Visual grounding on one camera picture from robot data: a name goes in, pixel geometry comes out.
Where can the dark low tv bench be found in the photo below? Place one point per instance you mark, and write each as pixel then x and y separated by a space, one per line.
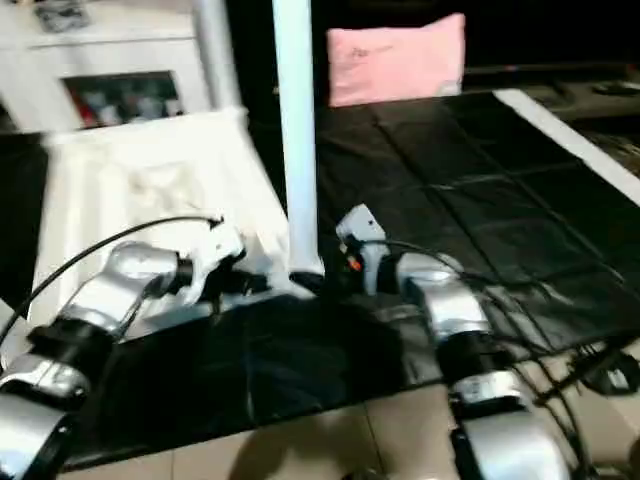
pixel 560 85

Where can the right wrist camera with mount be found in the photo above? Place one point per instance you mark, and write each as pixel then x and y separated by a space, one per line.
pixel 360 232

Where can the black power adapter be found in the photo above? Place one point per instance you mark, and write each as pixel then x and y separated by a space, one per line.
pixel 615 375

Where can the pink pillow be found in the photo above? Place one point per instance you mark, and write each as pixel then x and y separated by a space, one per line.
pixel 395 58

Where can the dark ornament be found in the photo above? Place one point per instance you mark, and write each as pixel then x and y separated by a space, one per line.
pixel 62 14

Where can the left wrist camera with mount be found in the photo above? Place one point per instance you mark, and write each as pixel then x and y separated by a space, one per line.
pixel 225 250

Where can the white plastic table top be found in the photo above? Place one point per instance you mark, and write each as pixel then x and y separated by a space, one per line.
pixel 150 190

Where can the black work mat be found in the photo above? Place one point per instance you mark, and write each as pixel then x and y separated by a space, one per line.
pixel 500 200

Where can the white plastic table leg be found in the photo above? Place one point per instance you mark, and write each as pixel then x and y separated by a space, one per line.
pixel 215 55
pixel 10 320
pixel 297 130

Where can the black furniture with yellow label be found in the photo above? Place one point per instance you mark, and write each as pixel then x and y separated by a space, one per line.
pixel 260 50

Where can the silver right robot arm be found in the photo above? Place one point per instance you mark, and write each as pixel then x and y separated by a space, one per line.
pixel 460 340

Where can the white cabinet with glass doors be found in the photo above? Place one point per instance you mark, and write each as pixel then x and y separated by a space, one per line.
pixel 90 70

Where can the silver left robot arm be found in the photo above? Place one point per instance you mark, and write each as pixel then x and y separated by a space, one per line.
pixel 100 310

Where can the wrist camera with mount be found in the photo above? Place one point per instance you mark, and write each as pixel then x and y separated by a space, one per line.
pixel 225 250
pixel 360 232

